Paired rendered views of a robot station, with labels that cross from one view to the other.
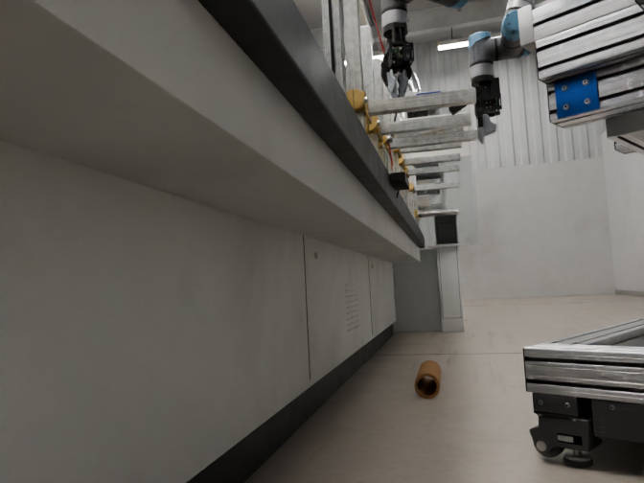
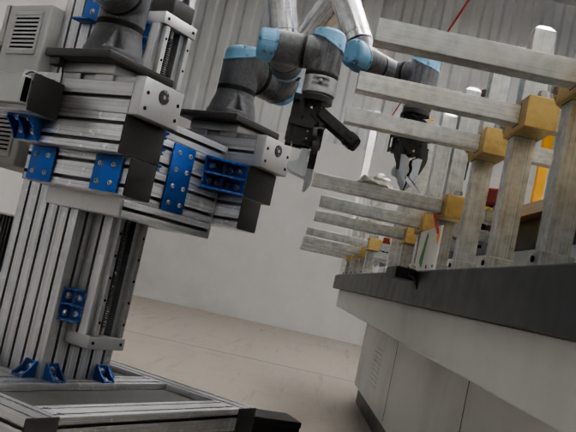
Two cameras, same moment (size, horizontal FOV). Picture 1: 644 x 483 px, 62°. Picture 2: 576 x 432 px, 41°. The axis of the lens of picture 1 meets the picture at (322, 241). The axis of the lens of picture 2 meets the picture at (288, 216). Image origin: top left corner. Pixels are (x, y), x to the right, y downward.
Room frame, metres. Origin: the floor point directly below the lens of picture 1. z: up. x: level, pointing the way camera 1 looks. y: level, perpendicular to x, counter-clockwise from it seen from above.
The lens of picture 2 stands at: (3.40, -0.92, 0.62)
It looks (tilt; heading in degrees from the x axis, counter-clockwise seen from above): 4 degrees up; 168
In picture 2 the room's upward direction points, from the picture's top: 12 degrees clockwise
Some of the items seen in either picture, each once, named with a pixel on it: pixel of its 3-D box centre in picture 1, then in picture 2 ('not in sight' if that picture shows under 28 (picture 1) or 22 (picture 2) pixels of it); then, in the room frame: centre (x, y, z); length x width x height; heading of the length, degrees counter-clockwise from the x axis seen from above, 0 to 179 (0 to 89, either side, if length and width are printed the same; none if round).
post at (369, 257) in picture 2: not in sight; (375, 233); (0.31, 0.12, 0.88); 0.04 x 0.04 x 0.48; 77
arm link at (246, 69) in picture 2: not in sight; (243, 68); (1.11, -0.66, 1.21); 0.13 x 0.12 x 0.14; 123
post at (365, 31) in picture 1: (369, 106); (431, 203); (1.53, -0.16, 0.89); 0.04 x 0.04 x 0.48; 77
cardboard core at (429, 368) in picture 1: (428, 378); not in sight; (1.92, -0.35, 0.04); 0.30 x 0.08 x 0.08; 167
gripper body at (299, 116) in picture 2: (486, 98); (308, 123); (1.73, -0.56, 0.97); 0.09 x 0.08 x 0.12; 77
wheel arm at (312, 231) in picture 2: not in sight; (357, 242); (0.34, 0.05, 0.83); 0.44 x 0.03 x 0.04; 77
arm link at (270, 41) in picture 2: (513, 44); (282, 49); (1.69, -0.65, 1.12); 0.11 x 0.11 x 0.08; 74
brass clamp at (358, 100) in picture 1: (357, 107); (411, 237); (1.31, -0.11, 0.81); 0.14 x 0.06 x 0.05; 167
